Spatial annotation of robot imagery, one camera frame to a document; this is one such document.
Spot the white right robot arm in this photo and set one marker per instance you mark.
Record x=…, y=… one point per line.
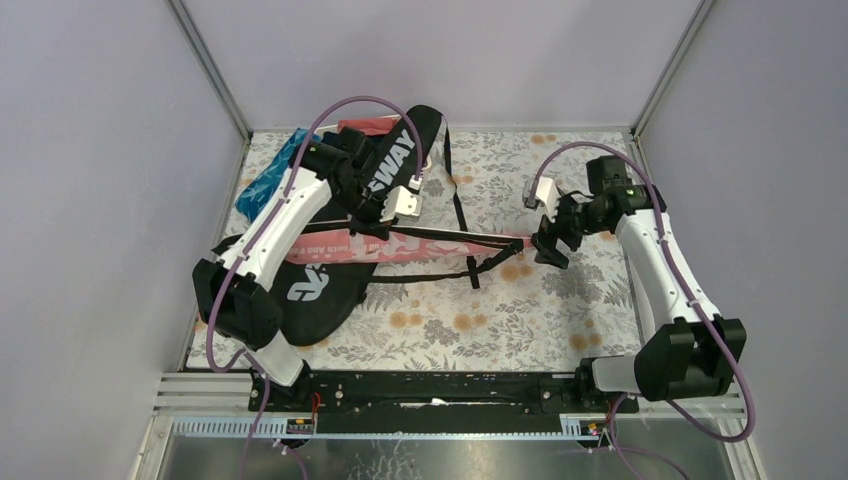
x=690, y=345

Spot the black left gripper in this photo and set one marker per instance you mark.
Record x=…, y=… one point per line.
x=377, y=213

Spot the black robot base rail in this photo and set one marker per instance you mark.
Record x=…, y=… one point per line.
x=433, y=402

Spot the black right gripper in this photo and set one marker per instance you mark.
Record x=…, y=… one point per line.
x=545, y=242

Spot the pink racket bag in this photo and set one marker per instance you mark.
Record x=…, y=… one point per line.
x=404, y=244

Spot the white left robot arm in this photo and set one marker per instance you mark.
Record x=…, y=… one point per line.
x=234, y=290

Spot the black Crossway racket bag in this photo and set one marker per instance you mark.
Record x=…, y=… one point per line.
x=317, y=298

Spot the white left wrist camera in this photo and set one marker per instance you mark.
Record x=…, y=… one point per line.
x=401, y=202

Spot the coral folded clothing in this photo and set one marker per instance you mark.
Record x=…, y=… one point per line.
x=372, y=126

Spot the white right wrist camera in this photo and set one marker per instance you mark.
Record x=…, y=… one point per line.
x=542, y=193

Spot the blue patterned cloth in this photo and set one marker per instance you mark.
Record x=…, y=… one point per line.
x=267, y=161

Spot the floral table mat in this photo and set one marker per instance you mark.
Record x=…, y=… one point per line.
x=523, y=316

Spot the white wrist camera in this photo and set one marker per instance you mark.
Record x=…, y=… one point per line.
x=542, y=193
x=401, y=202

